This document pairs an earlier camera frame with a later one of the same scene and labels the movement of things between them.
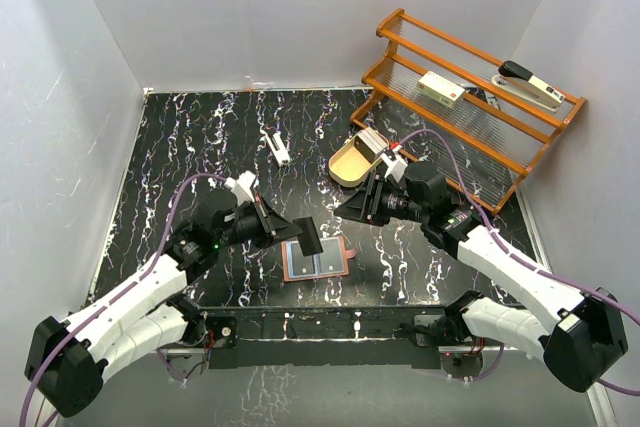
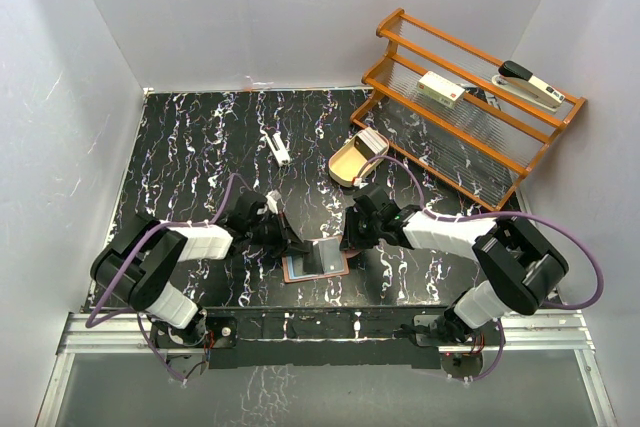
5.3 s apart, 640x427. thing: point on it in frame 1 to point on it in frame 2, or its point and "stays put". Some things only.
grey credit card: [331, 258] stays put
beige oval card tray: [348, 166] stays put
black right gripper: [365, 204] to [350, 235]
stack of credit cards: [370, 143] stays put
